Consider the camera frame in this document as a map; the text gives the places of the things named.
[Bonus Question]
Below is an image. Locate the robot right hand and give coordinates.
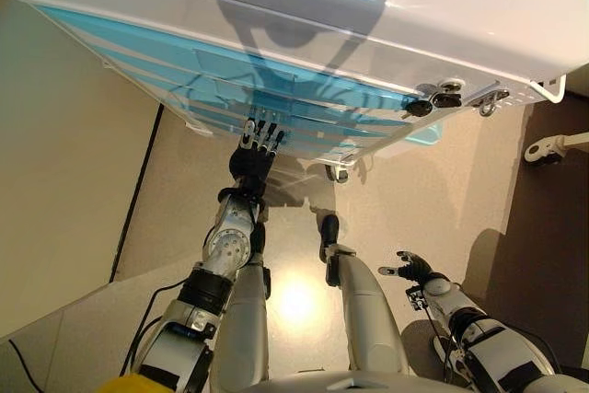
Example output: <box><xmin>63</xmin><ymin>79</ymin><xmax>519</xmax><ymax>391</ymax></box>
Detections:
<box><xmin>377</xmin><ymin>249</ymin><xmax>436</xmax><ymax>283</ymax></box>

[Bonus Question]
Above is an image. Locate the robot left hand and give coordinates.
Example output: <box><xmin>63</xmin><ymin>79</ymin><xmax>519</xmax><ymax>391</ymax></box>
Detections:
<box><xmin>228</xmin><ymin>117</ymin><xmax>285</xmax><ymax>190</ymax></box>

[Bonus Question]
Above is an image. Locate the silver robot right leg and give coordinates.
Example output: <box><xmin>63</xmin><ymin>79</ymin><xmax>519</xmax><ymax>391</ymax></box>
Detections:
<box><xmin>324</xmin><ymin>245</ymin><xmax>411</xmax><ymax>378</ymax></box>

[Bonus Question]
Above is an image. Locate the black robot left foot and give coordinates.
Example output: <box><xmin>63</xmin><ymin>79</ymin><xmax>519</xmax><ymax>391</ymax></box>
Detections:
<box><xmin>250</xmin><ymin>222</ymin><xmax>269</xmax><ymax>252</ymax></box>

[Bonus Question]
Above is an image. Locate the black robot foot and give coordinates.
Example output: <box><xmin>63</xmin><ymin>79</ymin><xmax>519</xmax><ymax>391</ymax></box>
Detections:
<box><xmin>318</xmin><ymin>213</ymin><xmax>342</xmax><ymax>251</ymax></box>
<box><xmin>250</xmin><ymin>222</ymin><xmax>269</xmax><ymax>252</ymax></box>

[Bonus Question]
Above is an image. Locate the cart caster wheel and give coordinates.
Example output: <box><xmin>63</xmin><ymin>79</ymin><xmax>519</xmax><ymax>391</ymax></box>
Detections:
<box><xmin>324</xmin><ymin>163</ymin><xmax>350</xmax><ymax>182</ymax></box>

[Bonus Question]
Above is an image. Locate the black robot right foot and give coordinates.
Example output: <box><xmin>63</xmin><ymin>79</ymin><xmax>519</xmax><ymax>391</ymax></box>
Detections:
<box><xmin>318</xmin><ymin>213</ymin><xmax>342</xmax><ymax>251</ymax></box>

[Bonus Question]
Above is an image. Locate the white black sneaker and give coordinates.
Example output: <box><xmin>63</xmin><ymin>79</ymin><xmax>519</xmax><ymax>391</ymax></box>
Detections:
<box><xmin>432</xmin><ymin>333</ymin><xmax>461</xmax><ymax>383</ymax></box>

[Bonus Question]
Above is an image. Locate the light blue waste bin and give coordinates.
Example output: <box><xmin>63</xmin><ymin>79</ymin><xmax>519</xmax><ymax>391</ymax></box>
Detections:
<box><xmin>404</xmin><ymin>123</ymin><xmax>445</xmax><ymax>148</ymax></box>

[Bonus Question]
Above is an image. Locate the black headed key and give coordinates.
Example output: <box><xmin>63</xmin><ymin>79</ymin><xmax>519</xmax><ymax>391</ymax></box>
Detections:
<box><xmin>403</xmin><ymin>100</ymin><xmax>433</xmax><ymax>119</ymax></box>
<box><xmin>434</xmin><ymin>91</ymin><xmax>464</xmax><ymax>110</ymax></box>

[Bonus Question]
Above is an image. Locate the silver lock hasp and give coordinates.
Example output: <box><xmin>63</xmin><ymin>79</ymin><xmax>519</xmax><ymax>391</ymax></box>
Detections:
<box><xmin>468</xmin><ymin>87</ymin><xmax>510</xmax><ymax>117</ymax></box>

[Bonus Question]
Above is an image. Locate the white medical cart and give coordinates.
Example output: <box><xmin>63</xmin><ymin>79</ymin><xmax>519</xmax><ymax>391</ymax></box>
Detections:
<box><xmin>0</xmin><ymin>0</ymin><xmax>589</xmax><ymax>182</ymax></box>

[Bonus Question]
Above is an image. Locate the white perforated basket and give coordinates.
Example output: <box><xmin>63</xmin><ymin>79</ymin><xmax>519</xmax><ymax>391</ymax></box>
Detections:
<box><xmin>528</xmin><ymin>73</ymin><xmax>568</xmax><ymax>104</ymax></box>

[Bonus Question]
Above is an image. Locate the yellow plastic part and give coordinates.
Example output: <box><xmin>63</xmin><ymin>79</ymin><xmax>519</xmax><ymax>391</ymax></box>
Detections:
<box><xmin>99</xmin><ymin>372</ymin><xmax>162</xmax><ymax>393</ymax></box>

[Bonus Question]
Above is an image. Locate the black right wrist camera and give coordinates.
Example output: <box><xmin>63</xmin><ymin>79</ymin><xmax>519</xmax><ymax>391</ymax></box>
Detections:
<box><xmin>404</xmin><ymin>285</ymin><xmax>430</xmax><ymax>312</ymax></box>

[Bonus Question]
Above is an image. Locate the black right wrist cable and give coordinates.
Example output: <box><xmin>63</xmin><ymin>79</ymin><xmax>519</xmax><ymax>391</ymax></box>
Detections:
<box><xmin>425</xmin><ymin>305</ymin><xmax>468</xmax><ymax>385</ymax></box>

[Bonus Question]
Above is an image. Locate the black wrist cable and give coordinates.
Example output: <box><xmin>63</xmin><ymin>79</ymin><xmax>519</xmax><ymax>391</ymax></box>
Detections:
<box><xmin>120</xmin><ymin>285</ymin><xmax>185</xmax><ymax>378</ymax></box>
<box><xmin>425</xmin><ymin>305</ymin><xmax>468</xmax><ymax>385</ymax></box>

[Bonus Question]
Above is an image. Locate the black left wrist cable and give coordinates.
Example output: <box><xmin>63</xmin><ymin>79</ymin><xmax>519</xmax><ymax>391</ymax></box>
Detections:
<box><xmin>120</xmin><ymin>285</ymin><xmax>185</xmax><ymax>378</ymax></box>

